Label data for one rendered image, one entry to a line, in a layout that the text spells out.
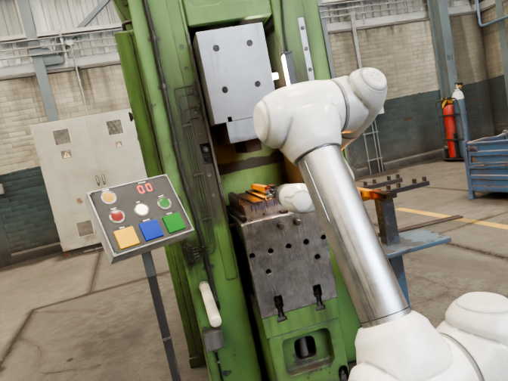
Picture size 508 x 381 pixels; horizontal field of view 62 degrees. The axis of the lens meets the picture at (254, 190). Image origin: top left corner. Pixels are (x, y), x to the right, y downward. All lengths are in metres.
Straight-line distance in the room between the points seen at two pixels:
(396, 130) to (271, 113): 8.67
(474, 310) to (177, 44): 1.63
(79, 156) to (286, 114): 6.34
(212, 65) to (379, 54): 7.77
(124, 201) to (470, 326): 1.27
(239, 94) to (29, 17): 6.54
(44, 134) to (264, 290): 5.70
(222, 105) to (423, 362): 1.37
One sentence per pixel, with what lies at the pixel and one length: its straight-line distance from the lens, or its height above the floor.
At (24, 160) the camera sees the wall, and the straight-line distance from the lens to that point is 7.91.
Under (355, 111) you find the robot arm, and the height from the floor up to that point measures 1.29.
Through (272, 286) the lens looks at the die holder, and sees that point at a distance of 1.97.
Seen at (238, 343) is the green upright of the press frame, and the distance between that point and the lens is 2.25.
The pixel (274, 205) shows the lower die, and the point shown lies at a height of 0.95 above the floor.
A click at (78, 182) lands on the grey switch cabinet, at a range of 7.16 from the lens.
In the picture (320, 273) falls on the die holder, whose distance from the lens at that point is 2.03.
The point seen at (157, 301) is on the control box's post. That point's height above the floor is 0.69.
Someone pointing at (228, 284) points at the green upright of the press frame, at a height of 0.60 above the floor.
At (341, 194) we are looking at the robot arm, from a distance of 0.90.
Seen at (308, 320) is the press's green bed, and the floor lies 0.39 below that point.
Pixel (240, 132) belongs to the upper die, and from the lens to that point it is 1.91.
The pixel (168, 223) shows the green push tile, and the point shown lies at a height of 1.01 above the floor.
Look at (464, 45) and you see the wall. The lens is 10.92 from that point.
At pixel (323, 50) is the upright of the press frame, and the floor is 1.63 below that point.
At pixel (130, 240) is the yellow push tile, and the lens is 1.66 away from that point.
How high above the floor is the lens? 1.29
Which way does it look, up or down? 7 degrees down
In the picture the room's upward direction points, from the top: 12 degrees counter-clockwise
